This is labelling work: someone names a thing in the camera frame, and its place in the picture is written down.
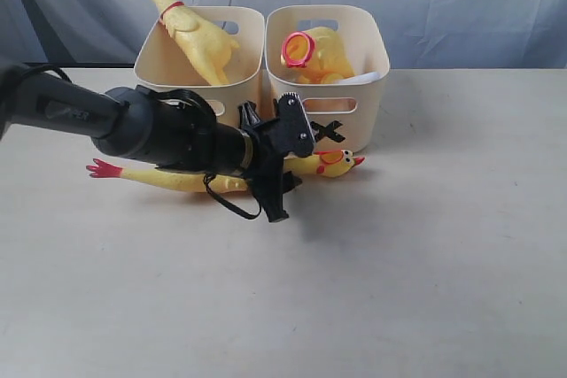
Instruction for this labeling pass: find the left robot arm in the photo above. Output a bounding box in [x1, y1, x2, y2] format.
[1, 58, 315, 222]

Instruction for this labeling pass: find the broken chicken neck with squeaker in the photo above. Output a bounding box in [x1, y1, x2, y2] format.
[337, 71, 382, 85]

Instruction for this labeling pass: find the headless yellow rubber chicken body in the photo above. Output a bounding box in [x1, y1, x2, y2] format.
[280, 27, 355, 84]

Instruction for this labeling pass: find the cream bin with circle mark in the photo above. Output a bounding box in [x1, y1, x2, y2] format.
[134, 6, 265, 127]

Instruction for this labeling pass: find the cream bin with X mark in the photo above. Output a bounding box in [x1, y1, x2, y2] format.
[264, 4, 390, 151]

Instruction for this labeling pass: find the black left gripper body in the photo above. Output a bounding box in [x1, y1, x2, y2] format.
[237, 116, 305, 196]

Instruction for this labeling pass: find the yellow rubber chicken facing up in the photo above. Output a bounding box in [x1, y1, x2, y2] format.
[85, 149, 365, 194]

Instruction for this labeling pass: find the yellow rubber chicken face down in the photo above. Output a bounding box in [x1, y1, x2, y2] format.
[152, 0, 240, 86]

